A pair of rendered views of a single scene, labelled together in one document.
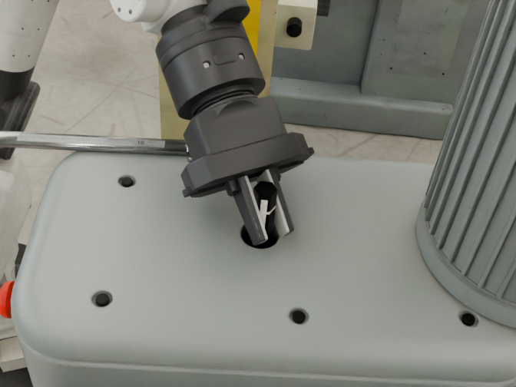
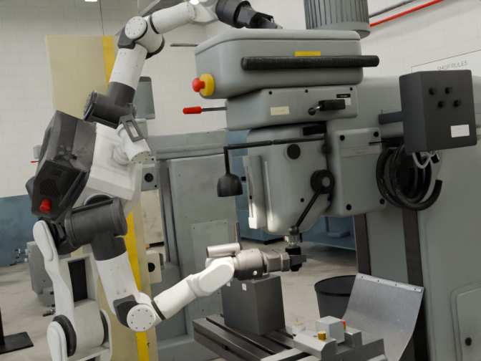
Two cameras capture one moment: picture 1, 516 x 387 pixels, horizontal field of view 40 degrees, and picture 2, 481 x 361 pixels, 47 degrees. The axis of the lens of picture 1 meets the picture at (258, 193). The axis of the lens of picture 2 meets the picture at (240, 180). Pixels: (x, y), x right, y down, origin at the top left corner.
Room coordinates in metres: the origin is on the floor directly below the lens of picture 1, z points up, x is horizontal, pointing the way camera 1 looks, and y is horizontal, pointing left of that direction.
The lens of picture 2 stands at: (-0.99, 0.82, 1.57)
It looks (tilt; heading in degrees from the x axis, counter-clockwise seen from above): 3 degrees down; 335
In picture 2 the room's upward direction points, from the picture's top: 6 degrees counter-clockwise
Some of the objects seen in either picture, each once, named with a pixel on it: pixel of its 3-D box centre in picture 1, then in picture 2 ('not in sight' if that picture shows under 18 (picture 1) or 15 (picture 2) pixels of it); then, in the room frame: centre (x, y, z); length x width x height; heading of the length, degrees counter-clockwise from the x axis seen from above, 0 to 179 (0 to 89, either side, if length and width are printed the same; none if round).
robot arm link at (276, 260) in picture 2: not in sight; (265, 263); (0.47, 0.08, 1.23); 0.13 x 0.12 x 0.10; 168
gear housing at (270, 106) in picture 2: not in sight; (290, 108); (0.45, -0.05, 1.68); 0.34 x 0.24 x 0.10; 93
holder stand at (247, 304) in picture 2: not in sight; (251, 299); (0.81, -0.02, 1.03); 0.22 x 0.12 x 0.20; 10
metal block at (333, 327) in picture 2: not in sight; (329, 330); (0.30, -0.01, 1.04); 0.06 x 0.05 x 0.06; 5
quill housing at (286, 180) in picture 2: not in sight; (287, 178); (0.45, -0.01, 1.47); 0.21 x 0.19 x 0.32; 3
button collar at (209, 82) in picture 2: not in sight; (206, 84); (0.44, 0.22, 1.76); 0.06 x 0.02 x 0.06; 3
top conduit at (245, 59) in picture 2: not in sight; (313, 62); (0.30, -0.05, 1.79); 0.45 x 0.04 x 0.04; 93
